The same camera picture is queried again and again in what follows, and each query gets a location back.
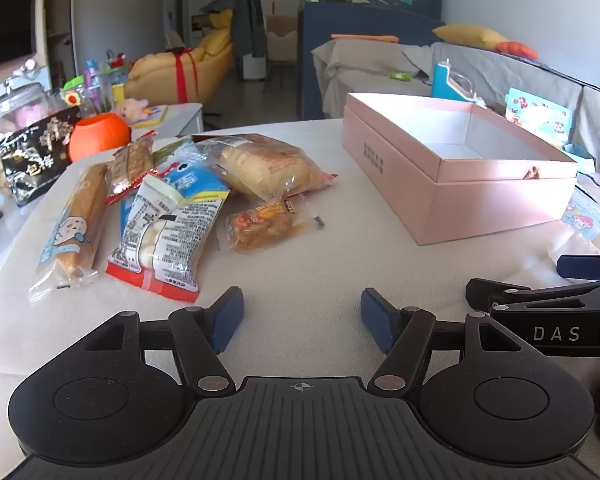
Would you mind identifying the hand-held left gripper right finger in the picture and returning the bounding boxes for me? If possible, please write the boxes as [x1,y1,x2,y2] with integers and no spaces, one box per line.
[360,287,526,396]

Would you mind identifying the yellow notepad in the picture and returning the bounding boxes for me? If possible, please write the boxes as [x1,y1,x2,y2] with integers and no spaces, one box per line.
[132,106,168,126]

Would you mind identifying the green snack packet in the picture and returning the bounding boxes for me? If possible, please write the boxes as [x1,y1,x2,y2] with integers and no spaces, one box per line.
[152,137,196,166]

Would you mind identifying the grey coat on stand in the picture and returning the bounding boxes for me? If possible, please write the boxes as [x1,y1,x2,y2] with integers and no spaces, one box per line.
[200,0,268,58]

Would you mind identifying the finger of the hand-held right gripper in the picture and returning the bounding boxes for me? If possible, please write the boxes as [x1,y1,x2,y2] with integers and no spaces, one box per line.
[556,252,600,280]
[466,277,600,313]

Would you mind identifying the small teal box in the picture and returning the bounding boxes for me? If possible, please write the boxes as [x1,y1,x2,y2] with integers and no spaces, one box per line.
[565,142,598,173]

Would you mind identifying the white floor appliance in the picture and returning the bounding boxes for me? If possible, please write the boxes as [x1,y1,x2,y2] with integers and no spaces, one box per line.
[242,55,267,81]

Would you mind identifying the pink cardboard box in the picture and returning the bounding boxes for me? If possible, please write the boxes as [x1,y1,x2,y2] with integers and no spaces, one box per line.
[342,92,579,247]

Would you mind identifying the clear bag of bread rolls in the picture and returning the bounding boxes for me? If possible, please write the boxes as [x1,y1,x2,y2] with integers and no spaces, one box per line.
[192,133,338,206]

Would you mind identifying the pink plush toy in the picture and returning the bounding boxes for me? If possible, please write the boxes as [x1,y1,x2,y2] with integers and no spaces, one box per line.
[117,99,151,122]

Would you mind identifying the orange pumpkin bucket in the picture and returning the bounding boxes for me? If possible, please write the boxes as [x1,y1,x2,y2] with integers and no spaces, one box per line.
[68,114,132,163]

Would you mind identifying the cartoon sticker sheet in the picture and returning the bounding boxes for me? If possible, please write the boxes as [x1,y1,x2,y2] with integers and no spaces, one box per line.
[560,192,600,243]

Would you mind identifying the long bread stick packet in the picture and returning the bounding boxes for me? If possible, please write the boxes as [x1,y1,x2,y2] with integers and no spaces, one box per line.
[28,162,112,306]

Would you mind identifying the clear pitcher with toys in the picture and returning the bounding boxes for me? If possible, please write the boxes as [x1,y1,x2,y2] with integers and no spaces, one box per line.
[100,50,129,111]

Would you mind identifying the white and red snack packet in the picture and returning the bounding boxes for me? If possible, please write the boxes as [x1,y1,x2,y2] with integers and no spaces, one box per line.
[105,175,231,304]

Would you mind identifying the black plum packet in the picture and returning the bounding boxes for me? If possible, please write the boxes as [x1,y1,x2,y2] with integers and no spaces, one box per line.
[0,106,81,208]

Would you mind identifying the white table cloth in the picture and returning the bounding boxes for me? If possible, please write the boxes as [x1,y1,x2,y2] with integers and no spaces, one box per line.
[0,119,600,411]

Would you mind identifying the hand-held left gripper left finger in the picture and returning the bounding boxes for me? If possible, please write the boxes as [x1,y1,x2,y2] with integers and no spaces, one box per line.
[82,286,245,397]

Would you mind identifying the large glass jar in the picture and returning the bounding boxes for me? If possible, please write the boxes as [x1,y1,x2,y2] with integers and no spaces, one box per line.
[0,80,61,196]

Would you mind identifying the yellow pillow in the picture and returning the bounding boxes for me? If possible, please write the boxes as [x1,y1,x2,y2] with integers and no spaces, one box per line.
[432,24,511,52]

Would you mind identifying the yellow armchair with red ribbon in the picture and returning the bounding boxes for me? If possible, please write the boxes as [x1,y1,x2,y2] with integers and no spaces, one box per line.
[127,27,236,106]

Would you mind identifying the long orange cushion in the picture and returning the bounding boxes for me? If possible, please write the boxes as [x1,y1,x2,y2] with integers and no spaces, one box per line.
[331,33,400,44]

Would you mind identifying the colourful cartoon picture box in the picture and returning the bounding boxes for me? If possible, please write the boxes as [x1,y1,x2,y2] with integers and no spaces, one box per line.
[504,88,576,148]

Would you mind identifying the clear pouch with green clip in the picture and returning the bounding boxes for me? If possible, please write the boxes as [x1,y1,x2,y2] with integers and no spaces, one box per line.
[60,77,87,107]

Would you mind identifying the colourful kids bottle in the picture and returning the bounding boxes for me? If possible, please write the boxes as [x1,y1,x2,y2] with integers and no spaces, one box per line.
[84,59,101,111]

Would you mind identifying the beige chair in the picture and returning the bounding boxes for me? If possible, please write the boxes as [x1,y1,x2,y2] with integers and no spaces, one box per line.
[266,16,299,63]

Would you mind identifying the dark blue cabinet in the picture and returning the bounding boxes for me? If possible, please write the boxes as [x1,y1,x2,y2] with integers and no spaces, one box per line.
[300,2,446,121]

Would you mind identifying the grey covered sofa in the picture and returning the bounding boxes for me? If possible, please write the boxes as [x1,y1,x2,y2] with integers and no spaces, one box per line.
[311,40,600,171]

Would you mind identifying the clear cereal bar packet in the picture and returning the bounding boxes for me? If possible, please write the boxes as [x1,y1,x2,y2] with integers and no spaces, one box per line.
[105,138,155,206]

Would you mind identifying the orange pillow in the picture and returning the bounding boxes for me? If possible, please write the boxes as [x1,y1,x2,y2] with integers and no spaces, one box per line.
[496,40,538,59]

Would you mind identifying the white side table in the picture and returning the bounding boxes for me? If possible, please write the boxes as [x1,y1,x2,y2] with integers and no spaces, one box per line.
[130,103,204,141]

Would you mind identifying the blue and white snack packet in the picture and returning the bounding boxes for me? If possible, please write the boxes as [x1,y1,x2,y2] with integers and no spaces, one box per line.
[120,157,231,241]

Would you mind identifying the teal water jug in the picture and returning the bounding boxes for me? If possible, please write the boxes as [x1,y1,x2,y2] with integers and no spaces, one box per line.
[432,58,483,106]

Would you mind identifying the small orange snack packet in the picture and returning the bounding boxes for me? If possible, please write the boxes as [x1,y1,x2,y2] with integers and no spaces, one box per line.
[225,199,326,253]

